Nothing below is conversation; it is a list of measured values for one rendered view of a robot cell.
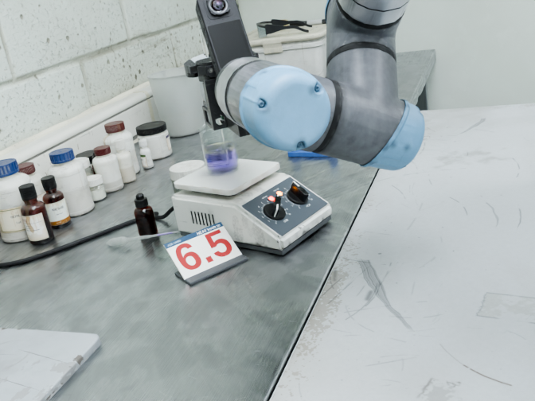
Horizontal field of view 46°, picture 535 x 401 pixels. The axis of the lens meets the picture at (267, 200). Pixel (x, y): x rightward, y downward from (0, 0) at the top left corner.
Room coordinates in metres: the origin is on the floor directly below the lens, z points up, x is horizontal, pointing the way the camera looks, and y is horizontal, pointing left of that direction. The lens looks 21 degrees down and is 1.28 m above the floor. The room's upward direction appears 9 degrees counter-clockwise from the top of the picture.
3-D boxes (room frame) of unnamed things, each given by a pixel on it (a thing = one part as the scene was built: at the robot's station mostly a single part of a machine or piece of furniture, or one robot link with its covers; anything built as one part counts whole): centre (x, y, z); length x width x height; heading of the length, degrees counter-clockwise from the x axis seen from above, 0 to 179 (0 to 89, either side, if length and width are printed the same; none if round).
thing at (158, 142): (1.38, 0.23, 0.94); 0.07 x 0.07 x 0.07
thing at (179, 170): (1.00, 0.12, 0.94); 0.06 x 0.06 x 0.08
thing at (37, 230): (0.98, 0.37, 0.95); 0.04 x 0.04 x 0.10
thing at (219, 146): (0.92, 0.06, 1.02); 0.06 x 0.05 x 0.08; 117
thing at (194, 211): (0.89, 0.03, 0.94); 0.22 x 0.13 x 0.08; 50
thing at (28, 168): (1.10, 0.42, 0.95); 0.06 x 0.06 x 0.10
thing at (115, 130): (1.28, 0.28, 0.95); 0.06 x 0.06 x 0.11
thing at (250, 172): (0.90, 0.05, 0.98); 0.12 x 0.12 x 0.01; 50
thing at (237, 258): (0.78, 0.09, 0.92); 0.09 x 0.06 x 0.04; 122
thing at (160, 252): (0.84, 0.15, 0.91); 0.06 x 0.06 x 0.02
